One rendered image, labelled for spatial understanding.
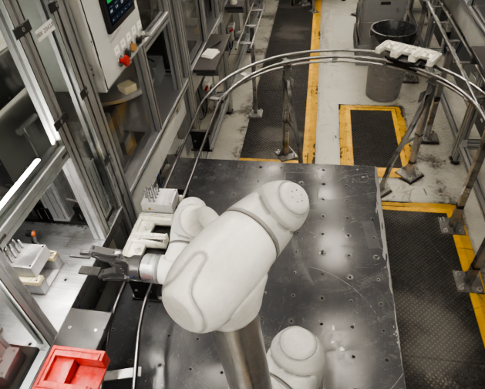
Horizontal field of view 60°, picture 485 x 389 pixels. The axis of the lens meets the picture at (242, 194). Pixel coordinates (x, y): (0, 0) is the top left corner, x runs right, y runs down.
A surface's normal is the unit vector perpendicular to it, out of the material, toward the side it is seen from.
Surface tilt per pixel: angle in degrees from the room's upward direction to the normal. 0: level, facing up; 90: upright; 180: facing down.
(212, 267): 22
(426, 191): 0
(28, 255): 0
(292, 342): 7
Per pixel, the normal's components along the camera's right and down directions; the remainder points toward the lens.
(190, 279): -0.21, -0.45
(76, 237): -0.06, -0.73
